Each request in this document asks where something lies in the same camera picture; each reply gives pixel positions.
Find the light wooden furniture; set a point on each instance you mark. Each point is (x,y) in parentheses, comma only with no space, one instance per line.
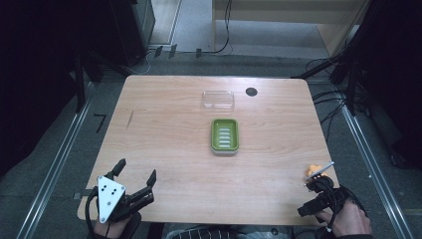
(292,10)

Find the black round table grommet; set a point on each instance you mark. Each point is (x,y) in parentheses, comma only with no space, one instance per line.
(251,92)

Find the clear plastic lid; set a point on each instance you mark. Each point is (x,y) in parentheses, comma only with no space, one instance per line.
(218,99)

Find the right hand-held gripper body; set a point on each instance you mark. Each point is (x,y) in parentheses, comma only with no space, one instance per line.
(320,195)

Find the metal floor rail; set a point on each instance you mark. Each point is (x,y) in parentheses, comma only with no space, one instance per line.
(54,169)
(375,169)

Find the green soap dish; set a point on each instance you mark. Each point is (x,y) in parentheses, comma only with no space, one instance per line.
(224,136)

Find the person's right hand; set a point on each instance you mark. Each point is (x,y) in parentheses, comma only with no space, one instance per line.
(350,220)

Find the orange soap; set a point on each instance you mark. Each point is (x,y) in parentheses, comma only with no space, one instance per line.
(313,170)

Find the person's striped dark clothing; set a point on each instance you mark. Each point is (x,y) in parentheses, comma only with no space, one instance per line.
(205,233)

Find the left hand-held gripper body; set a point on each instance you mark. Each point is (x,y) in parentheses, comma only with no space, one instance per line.
(111,195)

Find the dark computer tower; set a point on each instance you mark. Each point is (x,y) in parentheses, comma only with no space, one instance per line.
(134,30)

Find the person's left hand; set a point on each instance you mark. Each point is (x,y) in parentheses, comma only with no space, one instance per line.
(107,229)

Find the black metal stand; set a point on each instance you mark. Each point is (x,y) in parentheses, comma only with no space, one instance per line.
(79,83)
(348,76)

